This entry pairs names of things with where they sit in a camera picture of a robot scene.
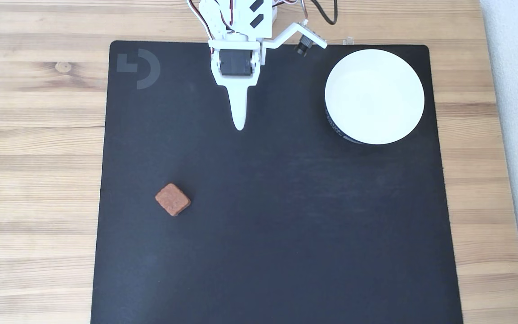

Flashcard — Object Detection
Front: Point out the black camera cable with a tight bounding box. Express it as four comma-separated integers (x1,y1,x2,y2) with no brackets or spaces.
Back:
310,0,338,26

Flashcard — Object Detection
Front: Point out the camera module on white bracket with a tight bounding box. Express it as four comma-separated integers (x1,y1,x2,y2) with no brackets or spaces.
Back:
263,20,328,57

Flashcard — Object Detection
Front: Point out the red white black servo wire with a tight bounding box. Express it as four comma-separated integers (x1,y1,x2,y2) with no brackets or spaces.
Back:
186,0,217,41
277,0,308,23

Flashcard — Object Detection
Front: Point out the black mouse pad mat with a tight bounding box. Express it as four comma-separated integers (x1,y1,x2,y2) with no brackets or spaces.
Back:
90,40,464,324

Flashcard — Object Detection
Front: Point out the white round plate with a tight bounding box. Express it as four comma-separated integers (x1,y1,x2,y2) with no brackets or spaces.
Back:
324,49,425,145

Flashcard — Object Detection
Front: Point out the brown square toy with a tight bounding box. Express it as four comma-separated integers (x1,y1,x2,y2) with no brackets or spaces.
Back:
155,183,192,217

